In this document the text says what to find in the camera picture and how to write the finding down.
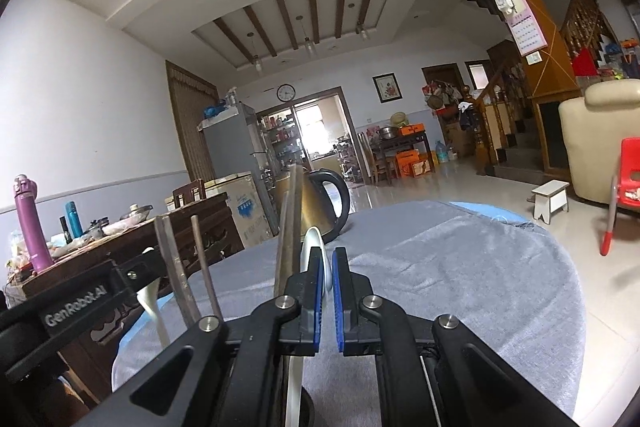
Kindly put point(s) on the carved wooden table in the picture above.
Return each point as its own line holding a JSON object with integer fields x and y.
{"x": 215, "y": 227}

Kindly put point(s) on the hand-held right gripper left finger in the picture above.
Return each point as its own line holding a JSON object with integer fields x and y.
{"x": 318, "y": 297}

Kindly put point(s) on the metal utensil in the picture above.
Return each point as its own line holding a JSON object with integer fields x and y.
{"x": 172, "y": 267}

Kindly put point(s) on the purple bottle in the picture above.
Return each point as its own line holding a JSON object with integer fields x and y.
{"x": 32, "y": 227}

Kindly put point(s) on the metal pot with lid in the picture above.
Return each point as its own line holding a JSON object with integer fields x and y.
{"x": 137, "y": 212}

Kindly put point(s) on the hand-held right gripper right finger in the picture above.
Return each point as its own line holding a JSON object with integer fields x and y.
{"x": 340, "y": 302}

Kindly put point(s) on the white ceramic spoon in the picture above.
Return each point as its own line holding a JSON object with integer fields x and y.
{"x": 295, "y": 387}
{"x": 152, "y": 302}

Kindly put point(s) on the grey table cloth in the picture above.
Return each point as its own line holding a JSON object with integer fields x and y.
{"x": 450, "y": 282}

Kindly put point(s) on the cream leather armchair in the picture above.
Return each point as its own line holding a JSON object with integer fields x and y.
{"x": 600, "y": 142}

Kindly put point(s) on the teal bottle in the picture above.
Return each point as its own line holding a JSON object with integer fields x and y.
{"x": 73, "y": 219}

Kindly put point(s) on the wall calendar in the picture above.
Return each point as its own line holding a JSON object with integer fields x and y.
{"x": 520, "y": 17}

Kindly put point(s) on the grey refrigerator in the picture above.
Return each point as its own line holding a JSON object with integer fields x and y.
{"x": 230, "y": 142}

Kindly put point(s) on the white chest freezer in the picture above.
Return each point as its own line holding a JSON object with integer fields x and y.
{"x": 245, "y": 202}

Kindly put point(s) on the shelf of colourful goods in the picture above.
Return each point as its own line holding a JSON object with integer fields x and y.
{"x": 615, "y": 57}

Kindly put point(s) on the wooden chair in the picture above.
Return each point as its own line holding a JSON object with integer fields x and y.
{"x": 190, "y": 192}

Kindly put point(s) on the orange cardboard box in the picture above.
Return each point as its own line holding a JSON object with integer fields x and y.
{"x": 412, "y": 163}

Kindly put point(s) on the bronze electric kettle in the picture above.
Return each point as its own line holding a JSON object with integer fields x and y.
{"x": 314, "y": 202}

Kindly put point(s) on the wooden stair railing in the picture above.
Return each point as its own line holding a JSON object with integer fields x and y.
{"x": 492, "y": 117}

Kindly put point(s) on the pendant ceiling lamp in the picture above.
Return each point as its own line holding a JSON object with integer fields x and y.
{"x": 361, "y": 29}
{"x": 257, "y": 62}
{"x": 309, "y": 47}

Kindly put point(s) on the black bottle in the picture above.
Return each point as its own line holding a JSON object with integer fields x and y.
{"x": 64, "y": 229}

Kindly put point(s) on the brown door blind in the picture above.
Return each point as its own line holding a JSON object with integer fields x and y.
{"x": 192, "y": 122}

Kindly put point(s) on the red plastic chair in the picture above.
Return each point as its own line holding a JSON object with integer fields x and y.
{"x": 627, "y": 187}

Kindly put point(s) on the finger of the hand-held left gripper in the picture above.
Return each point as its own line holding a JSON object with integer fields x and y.
{"x": 142, "y": 264}

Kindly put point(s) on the metal knife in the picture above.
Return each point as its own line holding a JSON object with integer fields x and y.
{"x": 290, "y": 227}

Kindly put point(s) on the small white stool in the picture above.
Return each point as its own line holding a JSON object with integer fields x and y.
{"x": 550, "y": 199}

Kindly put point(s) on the wooden side table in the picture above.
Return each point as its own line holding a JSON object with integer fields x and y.
{"x": 400, "y": 142}

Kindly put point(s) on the light blue table cover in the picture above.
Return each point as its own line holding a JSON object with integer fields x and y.
{"x": 480, "y": 207}

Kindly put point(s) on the thin metal chopstick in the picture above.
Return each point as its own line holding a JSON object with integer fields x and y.
{"x": 205, "y": 267}

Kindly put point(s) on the clear water jug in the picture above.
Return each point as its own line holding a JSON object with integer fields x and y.
{"x": 441, "y": 152}

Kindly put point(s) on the round wall clock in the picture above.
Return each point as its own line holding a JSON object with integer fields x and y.
{"x": 286, "y": 93}

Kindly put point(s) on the framed wall picture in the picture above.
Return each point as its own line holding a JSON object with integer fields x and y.
{"x": 388, "y": 88}

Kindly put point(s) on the shelf of bottles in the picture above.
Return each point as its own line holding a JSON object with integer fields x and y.
{"x": 280, "y": 132}

